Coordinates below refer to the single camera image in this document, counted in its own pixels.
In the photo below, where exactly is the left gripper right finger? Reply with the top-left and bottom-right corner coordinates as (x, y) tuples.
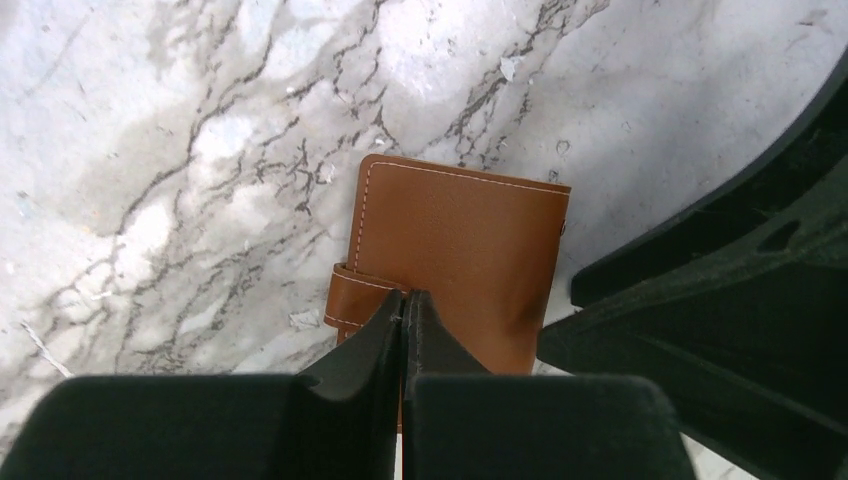
(402, 290), (695, 479)

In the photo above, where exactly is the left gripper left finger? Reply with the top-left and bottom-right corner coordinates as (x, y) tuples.
(1, 291), (403, 479)

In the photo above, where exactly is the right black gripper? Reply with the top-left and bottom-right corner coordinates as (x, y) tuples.
(538, 59), (847, 479)

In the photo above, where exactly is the brown leather card holder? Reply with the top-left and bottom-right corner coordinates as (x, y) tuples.
(324, 154), (571, 374)

